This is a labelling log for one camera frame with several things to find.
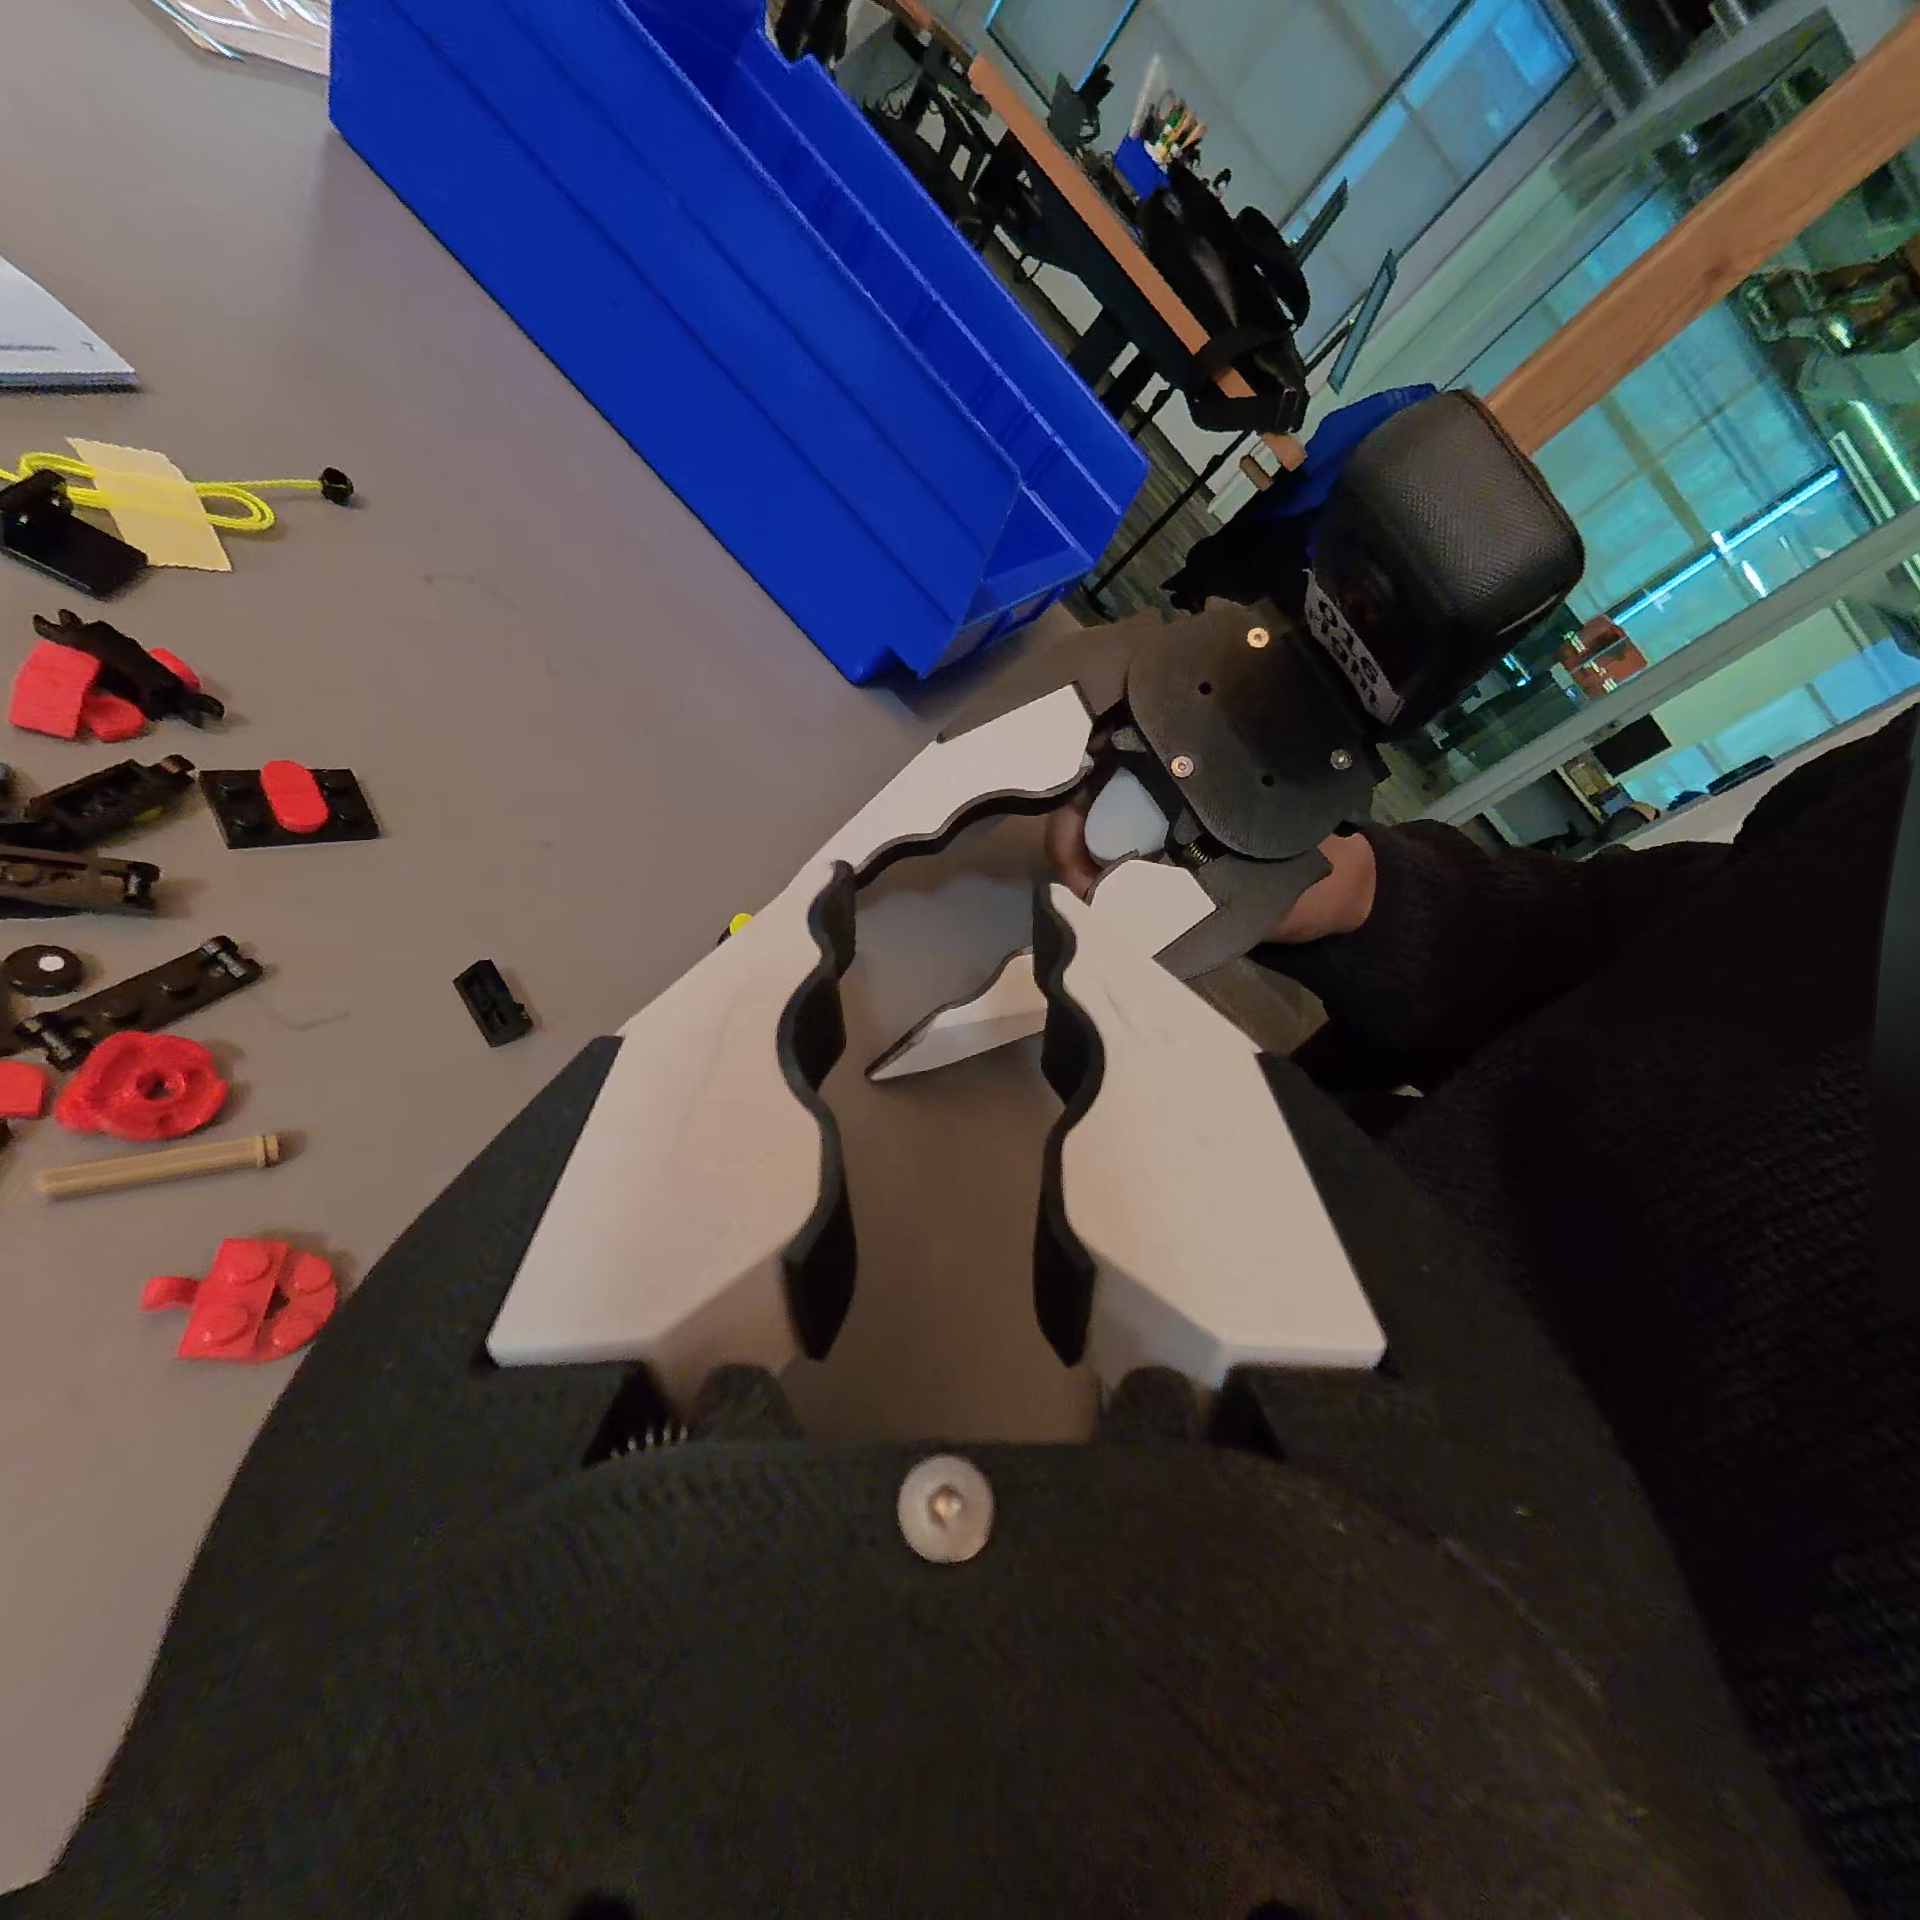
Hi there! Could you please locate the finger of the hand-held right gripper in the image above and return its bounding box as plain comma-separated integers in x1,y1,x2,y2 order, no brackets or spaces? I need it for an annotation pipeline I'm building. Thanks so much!
726,681,1098,941
869,861,1219,1084

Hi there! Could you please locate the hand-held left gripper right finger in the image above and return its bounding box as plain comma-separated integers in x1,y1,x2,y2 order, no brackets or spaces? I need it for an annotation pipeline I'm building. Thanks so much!
1032,885,1386,1407

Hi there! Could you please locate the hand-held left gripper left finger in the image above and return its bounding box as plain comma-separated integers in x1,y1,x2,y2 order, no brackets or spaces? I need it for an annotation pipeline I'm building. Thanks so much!
487,861,858,1405

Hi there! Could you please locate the person's right forearm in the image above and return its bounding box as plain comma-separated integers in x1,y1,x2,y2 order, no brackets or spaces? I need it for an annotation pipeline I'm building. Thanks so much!
1288,817,1877,1098

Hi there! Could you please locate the red lego plate with pin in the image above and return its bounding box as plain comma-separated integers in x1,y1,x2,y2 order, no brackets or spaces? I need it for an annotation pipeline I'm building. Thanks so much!
141,1238,338,1365

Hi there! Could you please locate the tan lego axle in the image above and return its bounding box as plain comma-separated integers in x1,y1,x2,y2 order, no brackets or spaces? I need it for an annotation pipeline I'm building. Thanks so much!
32,1134,287,1201

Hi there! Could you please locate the red round lego plate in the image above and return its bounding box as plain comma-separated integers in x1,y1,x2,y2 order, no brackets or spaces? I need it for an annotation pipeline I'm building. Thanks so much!
54,1031,231,1139

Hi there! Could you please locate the black lego plate red tile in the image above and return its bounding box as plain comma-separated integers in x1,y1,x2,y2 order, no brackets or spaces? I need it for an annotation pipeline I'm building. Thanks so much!
198,762,383,852

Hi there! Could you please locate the black lego hinge plate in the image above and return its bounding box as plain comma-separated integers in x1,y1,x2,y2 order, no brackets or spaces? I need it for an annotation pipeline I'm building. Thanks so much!
17,938,265,1066

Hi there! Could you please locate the pile of lego pieces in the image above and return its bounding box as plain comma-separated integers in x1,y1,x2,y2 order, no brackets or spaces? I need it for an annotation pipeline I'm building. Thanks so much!
0,753,194,1155

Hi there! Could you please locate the red black lego clip piece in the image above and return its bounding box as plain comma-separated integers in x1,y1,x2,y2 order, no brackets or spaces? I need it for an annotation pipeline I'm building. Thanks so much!
6,606,227,743

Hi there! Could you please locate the black lego slope piece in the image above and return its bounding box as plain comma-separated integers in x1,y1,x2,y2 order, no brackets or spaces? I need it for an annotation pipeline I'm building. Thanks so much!
0,474,150,597

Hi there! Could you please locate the lego instruction booklet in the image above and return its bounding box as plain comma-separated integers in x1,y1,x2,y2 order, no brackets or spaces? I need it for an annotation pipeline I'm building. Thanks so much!
0,256,141,395

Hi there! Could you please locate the person's right hand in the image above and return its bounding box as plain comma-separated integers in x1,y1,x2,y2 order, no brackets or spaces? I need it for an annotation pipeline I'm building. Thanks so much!
1266,831,1381,946

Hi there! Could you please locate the black office chair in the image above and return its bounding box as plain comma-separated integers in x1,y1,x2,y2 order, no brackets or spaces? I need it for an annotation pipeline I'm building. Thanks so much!
1132,157,1319,438

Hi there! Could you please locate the blue storage bin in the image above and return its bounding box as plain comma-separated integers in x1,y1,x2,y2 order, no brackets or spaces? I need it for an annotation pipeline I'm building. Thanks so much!
326,0,1152,690

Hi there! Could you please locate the wooden desk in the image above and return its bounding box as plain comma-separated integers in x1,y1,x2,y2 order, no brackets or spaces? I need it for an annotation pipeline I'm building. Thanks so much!
901,0,1306,474

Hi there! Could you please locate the person's black knit sweater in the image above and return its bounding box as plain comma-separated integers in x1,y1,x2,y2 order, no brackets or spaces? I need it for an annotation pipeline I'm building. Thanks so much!
1386,706,1920,1920

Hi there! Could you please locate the wooden beam structure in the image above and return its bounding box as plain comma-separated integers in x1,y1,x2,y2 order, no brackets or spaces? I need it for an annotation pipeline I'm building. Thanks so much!
1482,14,1920,455

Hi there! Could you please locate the beige tape strip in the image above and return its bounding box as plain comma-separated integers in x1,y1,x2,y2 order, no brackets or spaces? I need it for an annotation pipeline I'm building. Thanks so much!
68,434,236,576

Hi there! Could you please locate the neon yellow string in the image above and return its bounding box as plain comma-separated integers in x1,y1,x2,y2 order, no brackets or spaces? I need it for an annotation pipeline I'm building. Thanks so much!
0,462,355,537

